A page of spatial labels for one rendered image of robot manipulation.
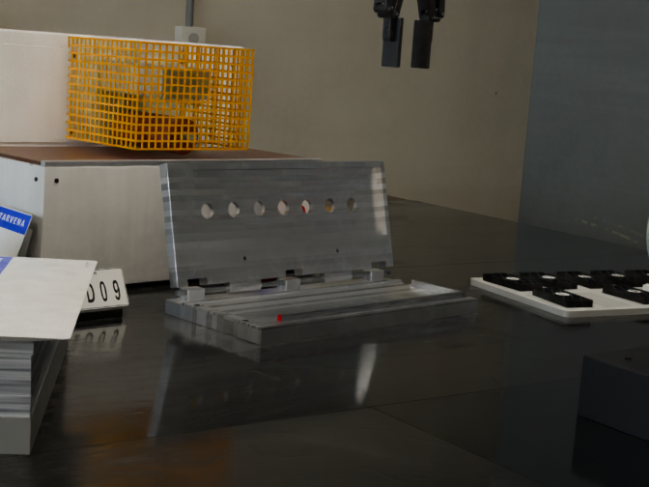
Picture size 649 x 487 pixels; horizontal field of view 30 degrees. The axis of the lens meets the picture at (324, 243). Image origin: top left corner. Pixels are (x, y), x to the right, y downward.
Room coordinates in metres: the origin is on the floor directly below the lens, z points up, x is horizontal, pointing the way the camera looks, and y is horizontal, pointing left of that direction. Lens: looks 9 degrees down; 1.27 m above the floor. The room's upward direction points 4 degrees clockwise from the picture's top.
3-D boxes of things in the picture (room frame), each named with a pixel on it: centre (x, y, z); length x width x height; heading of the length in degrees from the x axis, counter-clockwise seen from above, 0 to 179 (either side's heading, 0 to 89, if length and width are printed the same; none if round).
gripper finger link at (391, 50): (1.76, -0.08, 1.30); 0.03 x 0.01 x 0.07; 47
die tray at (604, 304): (2.06, -0.49, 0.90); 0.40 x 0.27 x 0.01; 118
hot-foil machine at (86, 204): (2.12, 0.28, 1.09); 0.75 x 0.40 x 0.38; 134
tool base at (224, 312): (1.75, -0.01, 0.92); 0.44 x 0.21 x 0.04; 134
